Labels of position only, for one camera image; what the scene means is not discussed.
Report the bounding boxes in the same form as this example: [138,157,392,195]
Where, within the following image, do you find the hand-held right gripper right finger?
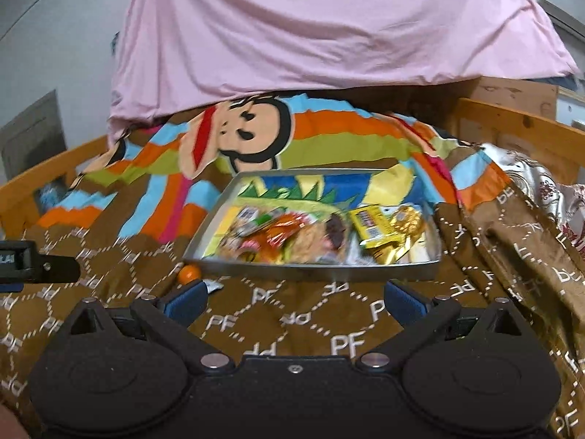
[356,279,533,373]

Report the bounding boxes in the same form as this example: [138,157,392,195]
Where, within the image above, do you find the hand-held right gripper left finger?
[59,279,238,372]

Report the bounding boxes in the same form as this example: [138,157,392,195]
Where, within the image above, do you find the gold foil snack packet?
[375,206,423,266]

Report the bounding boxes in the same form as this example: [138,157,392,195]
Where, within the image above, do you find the yellow snack bar packet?
[350,205,391,248]

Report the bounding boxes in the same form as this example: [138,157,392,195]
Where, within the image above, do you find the metal tray with dinosaur print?
[182,168,443,282]

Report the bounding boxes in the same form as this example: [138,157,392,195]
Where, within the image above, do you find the clear mixed nut bar packet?
[227,206,261,248]

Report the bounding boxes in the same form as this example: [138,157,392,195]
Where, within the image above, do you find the clear packet with dark snack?
[322,215,355,257]

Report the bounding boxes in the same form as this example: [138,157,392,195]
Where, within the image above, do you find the clear puffed rice cracker packet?
[292,224,330,263]

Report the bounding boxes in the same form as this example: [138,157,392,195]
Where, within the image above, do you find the orange red snack packet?
[249,213,312,261]

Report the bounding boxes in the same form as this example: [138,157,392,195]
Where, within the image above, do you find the green sausage stick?
[253,208,286,229]

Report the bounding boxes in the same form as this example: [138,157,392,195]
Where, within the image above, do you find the brown printed monkey blanket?
[0,94,585,439]

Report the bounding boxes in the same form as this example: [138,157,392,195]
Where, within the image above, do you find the blue patterned cloth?
[37,182,69,213]

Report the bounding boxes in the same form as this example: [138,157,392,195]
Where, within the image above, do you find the floral satin quilt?
[480,142,585,257]

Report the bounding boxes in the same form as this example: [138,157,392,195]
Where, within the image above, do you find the brown cardboard box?
[471,75,561,122]

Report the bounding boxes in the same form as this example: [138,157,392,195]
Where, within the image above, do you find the white panel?
[555,88,585,129]

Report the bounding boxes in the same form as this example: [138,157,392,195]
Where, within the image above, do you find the pink bed sheet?
[109,0,579,142]

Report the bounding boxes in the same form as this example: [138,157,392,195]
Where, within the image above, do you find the white framed board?
[532,0,585,40]

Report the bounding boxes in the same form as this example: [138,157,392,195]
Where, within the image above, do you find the grey wall panel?
[0,90,67,179]

